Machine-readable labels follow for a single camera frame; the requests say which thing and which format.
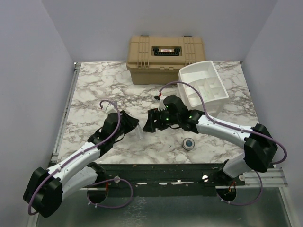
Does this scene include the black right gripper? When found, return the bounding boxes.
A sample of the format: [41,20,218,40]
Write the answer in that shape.
[143,106,180,132]

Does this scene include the black cap clear bottle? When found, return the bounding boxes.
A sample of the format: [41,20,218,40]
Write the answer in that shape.
[135,124,143,140]

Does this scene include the white plastic drawer organizer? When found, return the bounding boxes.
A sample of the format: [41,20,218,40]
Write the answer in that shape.
[177,61,229,116]

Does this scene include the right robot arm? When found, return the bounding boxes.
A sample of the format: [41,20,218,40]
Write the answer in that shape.
[143,95,277,185]

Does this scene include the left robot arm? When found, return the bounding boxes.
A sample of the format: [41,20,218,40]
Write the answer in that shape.
[23,111,139,218]

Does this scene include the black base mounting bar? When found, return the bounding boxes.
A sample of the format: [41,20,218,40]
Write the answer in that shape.
[47,160,261,197]

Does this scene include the tan plastic toolbox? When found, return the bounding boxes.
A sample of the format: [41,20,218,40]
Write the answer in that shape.
[126,36,206,85]

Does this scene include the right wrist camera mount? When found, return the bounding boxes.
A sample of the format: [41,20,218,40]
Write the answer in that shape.
[154,93,167,111]

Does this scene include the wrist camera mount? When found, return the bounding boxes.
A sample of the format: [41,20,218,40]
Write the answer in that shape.
[154,93,167,111]
[101,102,117,115]

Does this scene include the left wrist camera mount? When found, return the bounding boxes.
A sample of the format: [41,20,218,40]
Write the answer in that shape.
[101,102,117,115]

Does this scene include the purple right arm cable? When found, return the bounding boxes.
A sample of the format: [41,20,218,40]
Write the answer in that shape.
[155,81,288,206]

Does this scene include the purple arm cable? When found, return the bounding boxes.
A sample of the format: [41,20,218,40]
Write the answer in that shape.
[155,81,288,206]
[27,99,134,216]

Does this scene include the black toolbox handle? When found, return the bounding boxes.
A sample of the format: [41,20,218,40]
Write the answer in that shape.
[152,47,181,56]

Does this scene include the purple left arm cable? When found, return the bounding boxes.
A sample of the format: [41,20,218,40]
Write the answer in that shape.
[27,99,134,216]

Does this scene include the right aluminium extrusion rail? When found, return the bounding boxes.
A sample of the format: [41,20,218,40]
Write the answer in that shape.
[215,168,288,191]

